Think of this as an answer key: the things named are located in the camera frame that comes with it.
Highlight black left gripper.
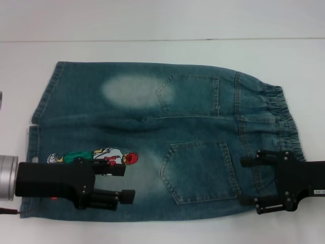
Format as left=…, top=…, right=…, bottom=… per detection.
left=15, top=157, right=136, bottom=210

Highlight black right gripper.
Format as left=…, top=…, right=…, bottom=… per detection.
left=238, top=149, right=325, bottom=216

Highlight blue denim shorts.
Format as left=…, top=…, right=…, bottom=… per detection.
left=21, top=60, right=307, bottom=219

